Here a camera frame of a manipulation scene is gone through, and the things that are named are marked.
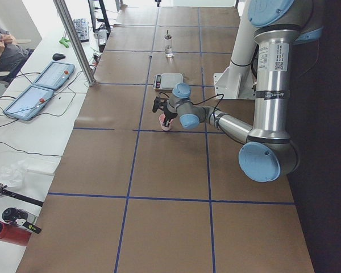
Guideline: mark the brown paper table cover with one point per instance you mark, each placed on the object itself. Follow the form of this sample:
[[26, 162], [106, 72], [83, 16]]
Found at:
[[128, 197]]

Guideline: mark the aluminium frame post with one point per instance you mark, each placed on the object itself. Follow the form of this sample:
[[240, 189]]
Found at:
[[66, 19]]

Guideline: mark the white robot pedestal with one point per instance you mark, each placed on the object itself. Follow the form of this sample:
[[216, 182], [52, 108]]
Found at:
[[236, 82]]

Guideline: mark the teach pendant tablet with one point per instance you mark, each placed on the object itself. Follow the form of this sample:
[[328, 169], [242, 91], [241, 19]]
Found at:
[[54, 75], [29, 103]]

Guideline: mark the black tripod stick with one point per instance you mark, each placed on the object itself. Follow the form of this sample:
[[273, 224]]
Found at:
[[5, 192]]

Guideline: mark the lower teach pendant tablet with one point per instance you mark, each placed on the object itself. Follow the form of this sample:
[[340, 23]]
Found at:
[[29, 103]]

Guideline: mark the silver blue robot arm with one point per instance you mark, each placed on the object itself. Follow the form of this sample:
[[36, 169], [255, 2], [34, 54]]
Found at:
[[259, 69]]

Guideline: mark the pink paper cup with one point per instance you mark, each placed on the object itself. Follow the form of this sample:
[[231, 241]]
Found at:
[[162, 124]]

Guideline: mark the silver digital kitchen scale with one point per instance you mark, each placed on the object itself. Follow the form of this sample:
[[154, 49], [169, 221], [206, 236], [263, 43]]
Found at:
[[167, 81]]

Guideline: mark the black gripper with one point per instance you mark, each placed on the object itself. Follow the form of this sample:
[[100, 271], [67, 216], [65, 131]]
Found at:
[[169, 114]]

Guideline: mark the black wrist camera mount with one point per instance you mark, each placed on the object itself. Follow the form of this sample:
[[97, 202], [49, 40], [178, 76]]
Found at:
[[159, 103]]

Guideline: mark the clear glass sauce bottle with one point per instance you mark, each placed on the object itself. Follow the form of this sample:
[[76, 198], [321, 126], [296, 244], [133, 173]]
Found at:
[[168, 44]]

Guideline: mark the red cylinder bottle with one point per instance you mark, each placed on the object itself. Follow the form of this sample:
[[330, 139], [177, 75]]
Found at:
[[14, 235]]

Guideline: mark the black camera lens device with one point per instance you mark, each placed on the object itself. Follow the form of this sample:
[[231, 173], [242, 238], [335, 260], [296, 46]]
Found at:
[[22, 219]]

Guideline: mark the green plastic clamp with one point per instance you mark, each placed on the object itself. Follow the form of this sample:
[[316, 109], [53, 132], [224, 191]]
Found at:
[[65, 42]]

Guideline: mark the black keyboard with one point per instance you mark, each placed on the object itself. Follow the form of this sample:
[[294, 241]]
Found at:
[[82, 29]]

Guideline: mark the crumpled white plastic bag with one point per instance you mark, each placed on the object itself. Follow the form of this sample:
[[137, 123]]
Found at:
[[13, 175]]

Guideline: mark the black computer mouse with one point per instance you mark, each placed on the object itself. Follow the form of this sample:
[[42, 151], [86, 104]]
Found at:
[[58, 56]]

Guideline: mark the upper teach pendant tablet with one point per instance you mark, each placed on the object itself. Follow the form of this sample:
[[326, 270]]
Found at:
[[54, 75]]

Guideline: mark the seated person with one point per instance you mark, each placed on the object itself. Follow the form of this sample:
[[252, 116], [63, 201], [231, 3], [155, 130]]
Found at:
[[12, 55]]

